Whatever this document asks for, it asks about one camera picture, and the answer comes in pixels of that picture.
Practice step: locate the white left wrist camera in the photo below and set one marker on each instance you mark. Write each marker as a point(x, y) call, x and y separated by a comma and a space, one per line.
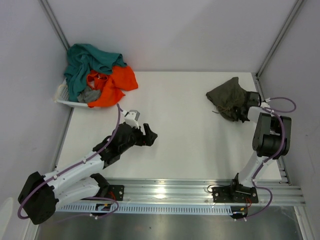
point(131, 118)

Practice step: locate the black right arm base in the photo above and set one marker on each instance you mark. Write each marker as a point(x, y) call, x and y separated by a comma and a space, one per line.
point(233, 194)

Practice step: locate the orange shorts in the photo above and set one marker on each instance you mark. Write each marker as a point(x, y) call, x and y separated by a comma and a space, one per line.
point(112, 86)

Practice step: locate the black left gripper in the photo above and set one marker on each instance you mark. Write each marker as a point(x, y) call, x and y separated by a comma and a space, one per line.
point(147, 139)

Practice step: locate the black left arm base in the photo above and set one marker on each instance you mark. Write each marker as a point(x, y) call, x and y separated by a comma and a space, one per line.
point(115, 192)

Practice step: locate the olive green shorts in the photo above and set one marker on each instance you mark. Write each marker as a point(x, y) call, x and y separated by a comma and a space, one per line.
point(226, 98)

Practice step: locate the white plastic laundry basket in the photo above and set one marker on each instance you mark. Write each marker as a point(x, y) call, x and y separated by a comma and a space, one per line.
point(62, 96)

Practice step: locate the white slotted cable duct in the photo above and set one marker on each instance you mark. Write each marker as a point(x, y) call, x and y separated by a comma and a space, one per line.
point(134, 208)

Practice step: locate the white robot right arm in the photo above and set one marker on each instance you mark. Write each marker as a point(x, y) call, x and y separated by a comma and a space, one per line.
point(271, 140)

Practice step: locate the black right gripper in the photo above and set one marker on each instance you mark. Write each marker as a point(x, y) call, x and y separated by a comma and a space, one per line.
point(243, 119)

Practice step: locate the teal shorts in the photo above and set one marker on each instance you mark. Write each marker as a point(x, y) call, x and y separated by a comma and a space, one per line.
point(84, 57)

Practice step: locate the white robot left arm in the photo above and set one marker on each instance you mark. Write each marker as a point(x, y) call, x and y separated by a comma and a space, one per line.
point(42, 195)

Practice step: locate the grey shorts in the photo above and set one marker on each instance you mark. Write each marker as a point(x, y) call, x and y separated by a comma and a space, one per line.
point(88, 95)

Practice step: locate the aluminium mounting rail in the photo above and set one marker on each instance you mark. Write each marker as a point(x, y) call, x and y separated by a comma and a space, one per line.
point(194, 192)

